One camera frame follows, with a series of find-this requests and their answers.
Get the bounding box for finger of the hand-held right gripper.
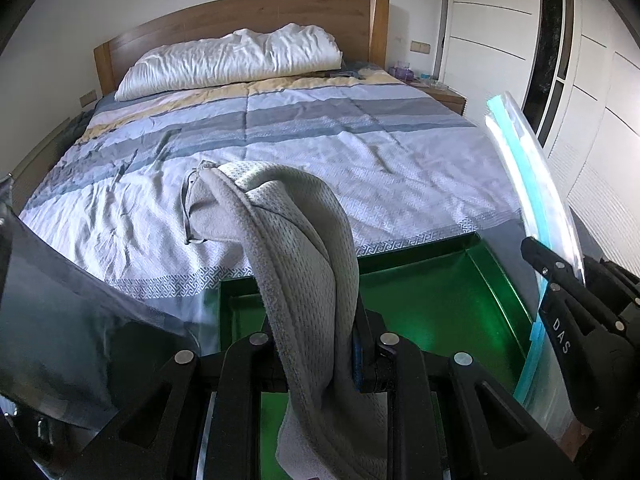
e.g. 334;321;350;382
585;257;640;341
521;236;640;428

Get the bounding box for clear zip bag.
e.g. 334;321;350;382
484;91;587;436

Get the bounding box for grey knit cloth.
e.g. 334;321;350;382
182;160;396;480

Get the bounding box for white pillow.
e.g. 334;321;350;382
114;24;343;102

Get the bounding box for grey-blue pillow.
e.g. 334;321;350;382
342;59;383;80

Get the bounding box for wooden nightstand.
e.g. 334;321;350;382
412;80;468;118

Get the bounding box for bed with striped duvet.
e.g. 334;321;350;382
17;67;531;321

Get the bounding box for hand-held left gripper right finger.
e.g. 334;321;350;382
352;307;586;480

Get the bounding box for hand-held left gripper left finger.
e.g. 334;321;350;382
65;332;289;480

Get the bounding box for white wardrobe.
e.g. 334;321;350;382
435;0;640;271

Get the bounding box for wooden headboard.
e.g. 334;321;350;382
93;0;391;98

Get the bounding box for grey translucent plastic bag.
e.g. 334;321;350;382
0;175;203;480

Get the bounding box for green metal tray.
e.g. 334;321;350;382
217;232;533;480

